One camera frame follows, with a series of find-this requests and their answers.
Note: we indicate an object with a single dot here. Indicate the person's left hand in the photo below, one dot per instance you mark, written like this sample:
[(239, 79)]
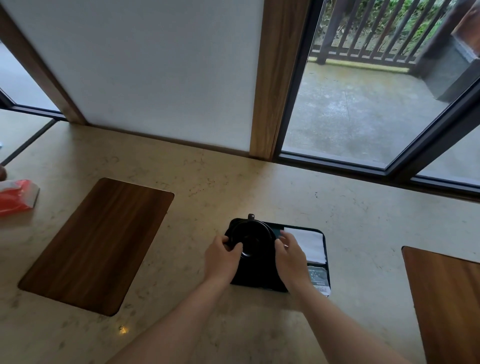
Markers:
[(221, 260)]

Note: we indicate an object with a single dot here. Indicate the person's right hand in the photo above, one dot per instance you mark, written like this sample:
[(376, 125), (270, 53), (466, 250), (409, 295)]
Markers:
[(292, 262)]

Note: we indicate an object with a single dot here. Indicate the white napkin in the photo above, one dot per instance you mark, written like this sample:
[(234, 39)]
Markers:
[(311, 243)]

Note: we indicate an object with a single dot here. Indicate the grey sachet packets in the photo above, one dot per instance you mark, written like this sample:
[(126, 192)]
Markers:
[(318, 277)]

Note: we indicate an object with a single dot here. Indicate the dark green tray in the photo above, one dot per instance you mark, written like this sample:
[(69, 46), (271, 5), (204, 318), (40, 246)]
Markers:
[(279, 229)]

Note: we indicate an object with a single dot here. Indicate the black saucer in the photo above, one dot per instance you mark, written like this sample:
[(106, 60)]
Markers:
[(255, 275)]

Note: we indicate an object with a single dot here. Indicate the black cup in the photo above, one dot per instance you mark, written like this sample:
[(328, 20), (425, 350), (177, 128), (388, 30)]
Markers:
[(251, 238)]

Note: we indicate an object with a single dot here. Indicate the person's left forearm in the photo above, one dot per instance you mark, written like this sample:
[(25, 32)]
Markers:
[(176, 326)]

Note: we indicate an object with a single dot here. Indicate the person's right forearm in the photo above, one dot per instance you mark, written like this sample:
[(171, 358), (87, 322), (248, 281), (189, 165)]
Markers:
[(345, 330)]

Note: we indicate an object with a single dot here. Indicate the red tissue pack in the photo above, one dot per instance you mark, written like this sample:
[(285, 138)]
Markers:
[(17, 197)]

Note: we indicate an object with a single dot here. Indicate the brown wooden placemat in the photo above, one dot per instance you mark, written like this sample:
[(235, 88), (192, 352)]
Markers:
[(97, 247), (446, 300)]

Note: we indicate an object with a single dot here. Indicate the wooden balcony railing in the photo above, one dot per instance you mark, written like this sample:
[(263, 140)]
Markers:
[(360, 56)]

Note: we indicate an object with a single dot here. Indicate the dark outdoor pillar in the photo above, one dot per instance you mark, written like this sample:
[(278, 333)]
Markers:
[(446, 63)]

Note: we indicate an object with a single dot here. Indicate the wooden wall trim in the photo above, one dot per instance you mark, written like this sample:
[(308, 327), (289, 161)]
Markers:
[(37, 67), (277, 75)]

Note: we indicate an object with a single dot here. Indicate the dark window frame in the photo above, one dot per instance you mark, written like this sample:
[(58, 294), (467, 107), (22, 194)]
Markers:
[(22, 108), (442, 131)]

